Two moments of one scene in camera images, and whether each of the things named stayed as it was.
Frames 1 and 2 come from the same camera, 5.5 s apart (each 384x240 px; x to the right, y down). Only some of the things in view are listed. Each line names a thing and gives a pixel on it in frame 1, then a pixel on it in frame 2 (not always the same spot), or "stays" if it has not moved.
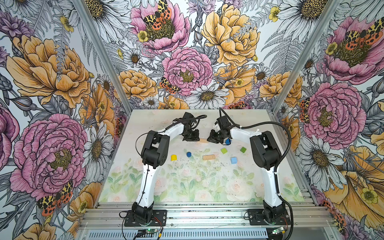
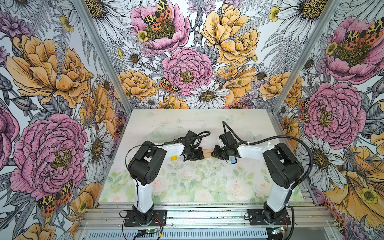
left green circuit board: [151, 230] stays
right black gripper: [212, 139] → [216, 154]
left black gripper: [194, 138] → [199, 156]
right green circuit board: [278, 230] stays
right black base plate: [256, 217] stays
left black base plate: [160, 216] stays
